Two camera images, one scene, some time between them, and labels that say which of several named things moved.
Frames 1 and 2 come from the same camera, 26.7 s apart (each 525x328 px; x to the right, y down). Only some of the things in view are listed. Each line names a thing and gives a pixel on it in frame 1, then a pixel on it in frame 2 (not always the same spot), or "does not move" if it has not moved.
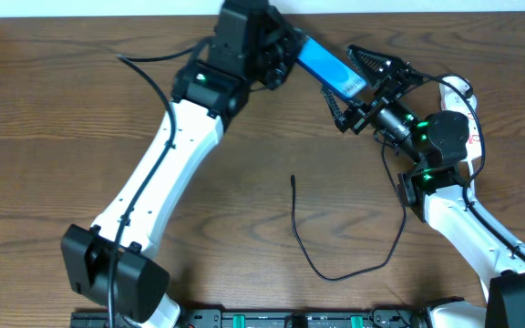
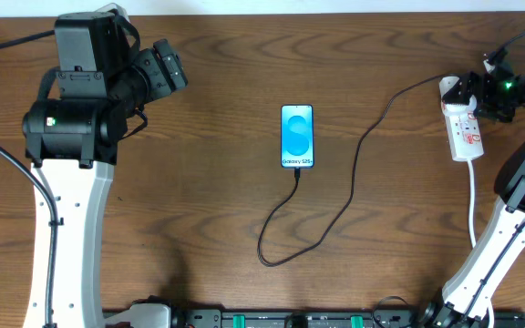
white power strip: (469, 107) does not move
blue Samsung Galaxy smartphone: (336, 74) → (297, 136)
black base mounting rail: (257, 318) does not move
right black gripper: (371, 100) → (472, 87)
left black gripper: (277, 52) → (169, 66)
